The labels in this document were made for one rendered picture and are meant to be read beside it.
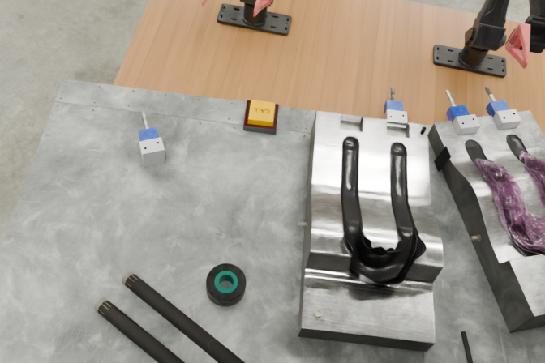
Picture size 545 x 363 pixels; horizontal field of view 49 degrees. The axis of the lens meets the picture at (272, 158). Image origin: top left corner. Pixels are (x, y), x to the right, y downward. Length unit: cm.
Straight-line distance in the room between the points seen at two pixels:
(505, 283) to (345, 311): 34
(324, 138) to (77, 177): 56
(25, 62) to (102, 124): 130
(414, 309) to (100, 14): 208
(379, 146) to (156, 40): 66
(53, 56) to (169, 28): 115
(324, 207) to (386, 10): 75
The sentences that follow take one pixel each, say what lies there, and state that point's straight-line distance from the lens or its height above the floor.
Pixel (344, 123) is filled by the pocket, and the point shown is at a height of 86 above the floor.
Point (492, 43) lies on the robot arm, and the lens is 162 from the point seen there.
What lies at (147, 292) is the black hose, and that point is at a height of 84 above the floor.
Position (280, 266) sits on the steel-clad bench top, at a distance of 128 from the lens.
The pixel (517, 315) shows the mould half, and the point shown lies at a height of 86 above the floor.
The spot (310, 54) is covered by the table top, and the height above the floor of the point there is 80.
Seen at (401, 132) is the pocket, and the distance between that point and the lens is 143.
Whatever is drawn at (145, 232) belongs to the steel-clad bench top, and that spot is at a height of 80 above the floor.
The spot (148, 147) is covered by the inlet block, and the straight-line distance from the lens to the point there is 135.
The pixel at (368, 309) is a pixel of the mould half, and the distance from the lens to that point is 121.
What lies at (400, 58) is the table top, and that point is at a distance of 167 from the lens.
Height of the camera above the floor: 198
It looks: 57 degrees down
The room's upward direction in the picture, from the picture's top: 9 degrees clockwise
